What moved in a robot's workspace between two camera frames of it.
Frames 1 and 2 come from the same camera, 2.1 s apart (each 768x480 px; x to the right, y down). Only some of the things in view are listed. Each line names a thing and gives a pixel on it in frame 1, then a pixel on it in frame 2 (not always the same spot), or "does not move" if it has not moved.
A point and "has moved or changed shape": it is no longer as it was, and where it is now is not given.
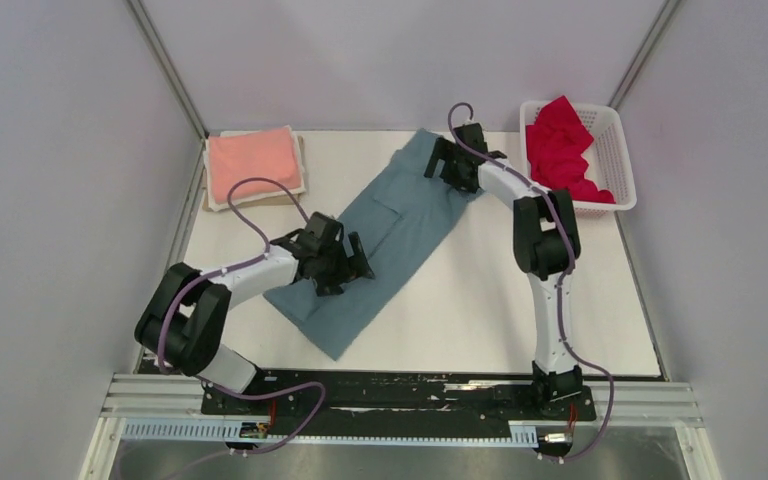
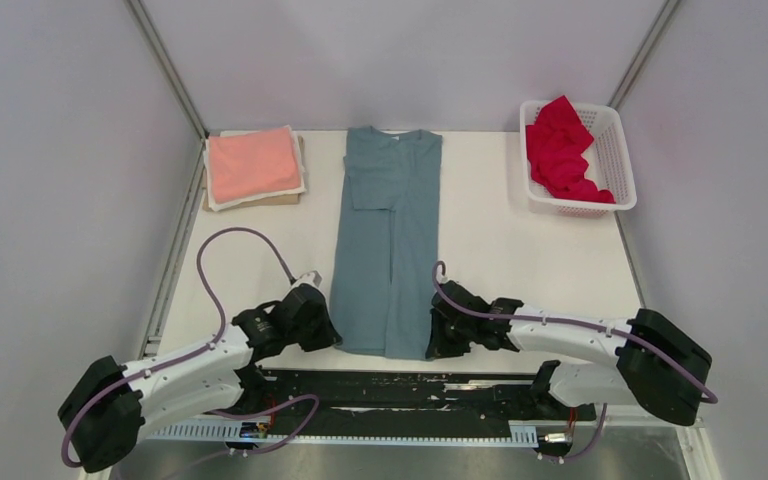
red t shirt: (556, 142) does not move
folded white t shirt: (224, 204) does not move
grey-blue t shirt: (403, 218) has moved or changed shape
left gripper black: (355, 266) -> (329, 335)
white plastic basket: (609, 158) does not move
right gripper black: (446, 150) -> (438, 347)
